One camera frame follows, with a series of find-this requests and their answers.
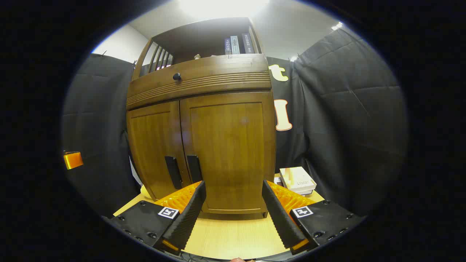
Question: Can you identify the white book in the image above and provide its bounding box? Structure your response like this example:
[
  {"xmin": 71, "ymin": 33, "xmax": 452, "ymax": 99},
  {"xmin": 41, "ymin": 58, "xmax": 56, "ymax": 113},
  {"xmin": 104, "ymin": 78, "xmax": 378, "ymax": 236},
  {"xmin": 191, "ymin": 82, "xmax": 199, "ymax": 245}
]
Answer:
[{"xmin": 280, "ymin": 178, "xmax": 314, "ymax": 196}]

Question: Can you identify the black backdrop cloth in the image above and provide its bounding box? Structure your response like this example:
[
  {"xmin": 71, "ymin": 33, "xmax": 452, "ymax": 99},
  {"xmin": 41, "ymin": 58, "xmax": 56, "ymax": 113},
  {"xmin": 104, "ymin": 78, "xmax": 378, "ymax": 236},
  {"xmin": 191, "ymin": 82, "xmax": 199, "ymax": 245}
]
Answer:
[{"xmin": 62, "ymin": 27, "xmax": 408, "ymax": 219}]

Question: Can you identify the dark grey book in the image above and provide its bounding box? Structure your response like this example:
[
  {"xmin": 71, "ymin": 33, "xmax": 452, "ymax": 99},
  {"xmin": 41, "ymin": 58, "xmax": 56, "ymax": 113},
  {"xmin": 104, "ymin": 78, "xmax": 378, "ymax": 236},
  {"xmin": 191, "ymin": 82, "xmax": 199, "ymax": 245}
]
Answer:
[{"xmin": 242, "ymin": 33, "xmax": 254, "ymax": 54}]

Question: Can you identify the wooden shoe cabinet door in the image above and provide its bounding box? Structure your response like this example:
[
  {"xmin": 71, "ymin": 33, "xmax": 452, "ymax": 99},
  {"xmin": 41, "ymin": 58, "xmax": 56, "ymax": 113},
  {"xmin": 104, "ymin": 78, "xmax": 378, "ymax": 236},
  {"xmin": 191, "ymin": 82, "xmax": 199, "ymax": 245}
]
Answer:
[
  {"xmin": 180, "ymin": 91, "xmax": 276, "ymax": 214},
  {"xmin": 126, "ymin": 101, "xmax": 191, "ymax": 201}
]

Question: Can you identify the black door handle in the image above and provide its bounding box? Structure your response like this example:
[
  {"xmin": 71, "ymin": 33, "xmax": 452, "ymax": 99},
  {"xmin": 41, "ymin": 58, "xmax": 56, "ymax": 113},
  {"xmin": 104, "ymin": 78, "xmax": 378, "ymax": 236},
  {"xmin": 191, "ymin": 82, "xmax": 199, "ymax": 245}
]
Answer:
[
  {"xmin": 165, "ymin": 156, "xmax": 182, "ymax": 190},
  {"xmin": 187, "ymin": 155, "xmax": 203, "ymax": 183}
]

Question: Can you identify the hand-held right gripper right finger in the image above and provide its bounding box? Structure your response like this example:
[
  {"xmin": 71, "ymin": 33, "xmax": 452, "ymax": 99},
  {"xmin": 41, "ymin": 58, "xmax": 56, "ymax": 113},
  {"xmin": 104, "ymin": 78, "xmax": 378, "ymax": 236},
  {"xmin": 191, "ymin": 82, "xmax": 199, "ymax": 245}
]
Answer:
[{"xmin": 262, "ymin": 180, "xmax": 366, "ymax": 255}]

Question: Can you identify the wooden double-door shoe cabinet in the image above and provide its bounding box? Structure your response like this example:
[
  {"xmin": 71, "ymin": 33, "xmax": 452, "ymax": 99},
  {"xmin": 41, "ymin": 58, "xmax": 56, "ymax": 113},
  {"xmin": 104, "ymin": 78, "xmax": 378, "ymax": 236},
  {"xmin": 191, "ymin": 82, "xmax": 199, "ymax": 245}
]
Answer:
[{"xmin": 126, "ymin": 17, "xmax": 276, "ymax": 215}]

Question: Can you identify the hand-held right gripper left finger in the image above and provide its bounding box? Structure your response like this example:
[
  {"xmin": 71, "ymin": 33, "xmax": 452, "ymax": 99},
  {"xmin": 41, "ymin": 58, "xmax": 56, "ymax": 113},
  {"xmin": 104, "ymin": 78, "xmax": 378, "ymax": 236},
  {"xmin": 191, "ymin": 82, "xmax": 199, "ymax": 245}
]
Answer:
[{"xmin": 109, "ymin": 181, "xmax": 207, "ymax": 255}]

